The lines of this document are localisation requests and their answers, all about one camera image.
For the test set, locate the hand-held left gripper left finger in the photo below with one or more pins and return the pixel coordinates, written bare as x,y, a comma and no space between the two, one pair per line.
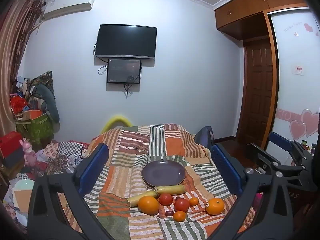
95,162

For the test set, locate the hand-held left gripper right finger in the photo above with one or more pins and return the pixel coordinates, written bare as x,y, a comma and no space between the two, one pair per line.
226,170

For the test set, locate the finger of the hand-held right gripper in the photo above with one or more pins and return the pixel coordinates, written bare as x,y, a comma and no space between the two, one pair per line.
280,140
260,156

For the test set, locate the large orange with sticker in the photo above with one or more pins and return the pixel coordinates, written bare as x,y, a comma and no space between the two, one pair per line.
216,207

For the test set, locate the small tangerine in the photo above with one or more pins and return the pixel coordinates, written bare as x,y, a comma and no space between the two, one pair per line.
179,216
193,201

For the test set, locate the red tomato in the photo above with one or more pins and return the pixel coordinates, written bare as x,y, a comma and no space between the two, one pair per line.
166,199
181,205

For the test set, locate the pale yellow sugarcane piece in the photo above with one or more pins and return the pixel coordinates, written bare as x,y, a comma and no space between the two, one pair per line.
170,189
140,198

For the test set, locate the purple plate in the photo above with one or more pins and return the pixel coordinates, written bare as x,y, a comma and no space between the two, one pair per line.
163,173

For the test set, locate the pale yellow fleece blanket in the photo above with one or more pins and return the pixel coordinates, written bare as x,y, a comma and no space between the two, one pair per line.
205,152

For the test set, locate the small bottles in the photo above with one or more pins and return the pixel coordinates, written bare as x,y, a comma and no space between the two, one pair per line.
308,146

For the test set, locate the checkered quilt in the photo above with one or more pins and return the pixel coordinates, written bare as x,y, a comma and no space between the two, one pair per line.
67,150

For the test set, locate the pink heart stickers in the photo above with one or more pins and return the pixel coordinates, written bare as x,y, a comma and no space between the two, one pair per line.
308,122

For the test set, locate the striped patchwork blanket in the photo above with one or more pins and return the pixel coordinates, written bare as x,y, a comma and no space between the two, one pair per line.
140,150

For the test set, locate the white sliding wardrobe door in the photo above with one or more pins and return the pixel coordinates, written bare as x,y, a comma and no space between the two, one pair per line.
292,92

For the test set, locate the brown wooden door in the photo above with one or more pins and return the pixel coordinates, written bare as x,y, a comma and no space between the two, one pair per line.
258,92

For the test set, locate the green storage box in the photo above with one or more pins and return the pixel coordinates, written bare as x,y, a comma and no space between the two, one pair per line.
37,131

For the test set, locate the pink plush toy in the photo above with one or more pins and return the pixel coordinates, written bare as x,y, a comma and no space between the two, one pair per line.
28,152

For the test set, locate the red and white label sticker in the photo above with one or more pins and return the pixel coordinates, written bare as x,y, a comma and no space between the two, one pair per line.
298,69

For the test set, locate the mint round lid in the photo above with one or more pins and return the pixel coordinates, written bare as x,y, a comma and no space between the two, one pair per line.
23,185

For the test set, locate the brown cardboard sheet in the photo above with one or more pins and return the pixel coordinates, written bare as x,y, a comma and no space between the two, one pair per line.
21,200

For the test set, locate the red box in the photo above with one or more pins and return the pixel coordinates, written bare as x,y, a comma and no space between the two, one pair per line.
11,142

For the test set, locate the red plastic bag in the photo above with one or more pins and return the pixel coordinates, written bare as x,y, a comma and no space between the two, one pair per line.
18,105

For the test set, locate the dark patterned cushion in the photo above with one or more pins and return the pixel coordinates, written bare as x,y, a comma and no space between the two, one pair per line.
43,78

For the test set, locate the wooden overhead cabinet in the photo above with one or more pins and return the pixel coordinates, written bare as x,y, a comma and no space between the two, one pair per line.
240,17

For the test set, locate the brown striped curtain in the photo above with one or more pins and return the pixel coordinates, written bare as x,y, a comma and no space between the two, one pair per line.
15,42

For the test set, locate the white air conditioner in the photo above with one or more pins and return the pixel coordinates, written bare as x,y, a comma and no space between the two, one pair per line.
67,5

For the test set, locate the small black wall monitor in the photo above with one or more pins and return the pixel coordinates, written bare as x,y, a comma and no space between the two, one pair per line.
123,71

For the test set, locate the black wall television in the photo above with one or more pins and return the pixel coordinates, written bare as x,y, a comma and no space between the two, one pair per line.
126,41

